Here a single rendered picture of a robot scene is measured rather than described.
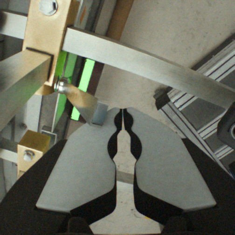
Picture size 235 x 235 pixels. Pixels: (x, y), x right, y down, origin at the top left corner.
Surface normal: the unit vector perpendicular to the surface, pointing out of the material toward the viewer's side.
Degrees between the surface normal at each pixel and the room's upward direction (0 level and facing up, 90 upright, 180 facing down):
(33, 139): 90
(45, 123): 0
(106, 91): 0
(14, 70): 90
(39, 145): 90
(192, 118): 0
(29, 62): 90
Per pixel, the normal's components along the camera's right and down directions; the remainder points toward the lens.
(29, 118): -0.01, 0.52
